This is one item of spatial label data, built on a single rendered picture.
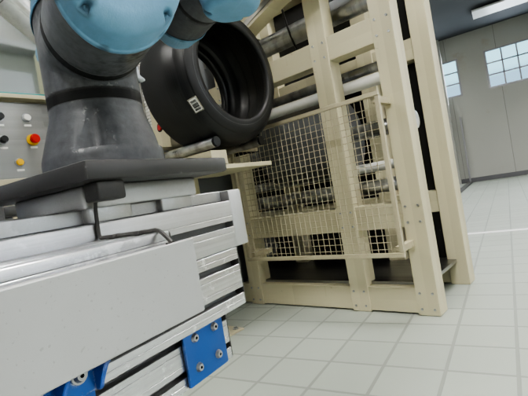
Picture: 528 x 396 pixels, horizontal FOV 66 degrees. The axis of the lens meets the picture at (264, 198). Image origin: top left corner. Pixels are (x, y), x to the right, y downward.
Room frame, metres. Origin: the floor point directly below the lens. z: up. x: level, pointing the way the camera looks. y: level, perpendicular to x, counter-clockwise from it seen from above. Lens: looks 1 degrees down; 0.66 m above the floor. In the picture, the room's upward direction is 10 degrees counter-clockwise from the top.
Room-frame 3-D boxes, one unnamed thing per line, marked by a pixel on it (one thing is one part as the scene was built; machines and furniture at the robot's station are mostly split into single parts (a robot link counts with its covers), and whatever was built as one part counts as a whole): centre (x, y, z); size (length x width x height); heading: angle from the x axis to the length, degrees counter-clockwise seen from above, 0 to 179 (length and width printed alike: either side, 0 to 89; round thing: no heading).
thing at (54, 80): (0.53, 0.19, 0.88); 0.13 x 0.12 x 0.14; 33
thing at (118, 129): (0.53, 0.20, 0.77); 0.15 x 0.15 x 0.10
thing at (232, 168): (1.86, 0.19, 0.80); 0.37 x 0.36 x 0.02; 139
